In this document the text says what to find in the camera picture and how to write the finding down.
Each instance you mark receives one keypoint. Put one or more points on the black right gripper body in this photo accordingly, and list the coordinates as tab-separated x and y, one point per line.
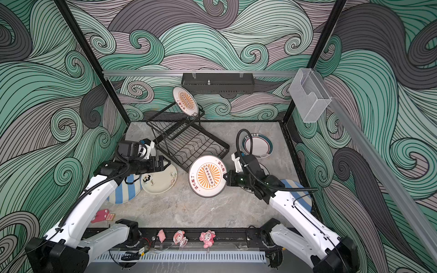
241	179

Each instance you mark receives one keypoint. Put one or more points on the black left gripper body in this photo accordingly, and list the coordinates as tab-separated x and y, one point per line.
143	166

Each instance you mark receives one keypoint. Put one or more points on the orange sunburst plate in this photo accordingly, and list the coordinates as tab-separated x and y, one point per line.
206	176
185	101

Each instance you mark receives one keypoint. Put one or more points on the blue striped plate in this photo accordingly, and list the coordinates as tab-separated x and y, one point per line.
126	191
303	197

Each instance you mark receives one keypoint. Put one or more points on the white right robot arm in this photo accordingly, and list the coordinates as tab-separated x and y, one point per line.
311	241

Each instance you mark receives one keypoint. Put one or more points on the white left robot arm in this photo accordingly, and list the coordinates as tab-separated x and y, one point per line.
63	249

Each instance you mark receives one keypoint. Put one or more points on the cream floral painted plate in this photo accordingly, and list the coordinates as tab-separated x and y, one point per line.
159	182

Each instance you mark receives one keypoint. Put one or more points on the white plate green red rim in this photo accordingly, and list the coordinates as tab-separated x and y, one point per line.
261	148

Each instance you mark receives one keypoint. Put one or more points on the pink plush figurine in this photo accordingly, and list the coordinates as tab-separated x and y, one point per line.
207	238

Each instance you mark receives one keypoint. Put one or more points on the small pink figurine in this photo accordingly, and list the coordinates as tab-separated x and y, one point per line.
161	236

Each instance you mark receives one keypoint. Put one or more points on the pink white round figurine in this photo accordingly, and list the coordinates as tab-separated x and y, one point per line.
180	239

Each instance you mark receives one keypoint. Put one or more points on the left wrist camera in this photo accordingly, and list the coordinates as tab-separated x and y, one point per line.
142	150

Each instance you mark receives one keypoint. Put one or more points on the black wire dish rack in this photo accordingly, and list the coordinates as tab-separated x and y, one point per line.
181	138

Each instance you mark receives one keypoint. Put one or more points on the white slotted cable duct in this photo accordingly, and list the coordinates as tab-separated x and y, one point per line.
185	257

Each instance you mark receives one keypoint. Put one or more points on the black wall mounted tray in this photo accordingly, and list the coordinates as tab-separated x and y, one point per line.
228	84

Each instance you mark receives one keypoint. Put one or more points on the clear acrylic wall box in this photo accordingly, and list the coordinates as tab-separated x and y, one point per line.
310	94

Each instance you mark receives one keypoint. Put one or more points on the aluminium wall rail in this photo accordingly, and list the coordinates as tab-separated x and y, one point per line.
179	73

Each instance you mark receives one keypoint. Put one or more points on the black corner frame post right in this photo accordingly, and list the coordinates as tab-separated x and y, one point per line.
320	46

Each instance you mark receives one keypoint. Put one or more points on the black corner frame post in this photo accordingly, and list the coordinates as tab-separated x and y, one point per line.
78	34
320	46

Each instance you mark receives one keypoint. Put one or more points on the black corner frame post left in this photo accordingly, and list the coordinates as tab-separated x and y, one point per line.
78	34

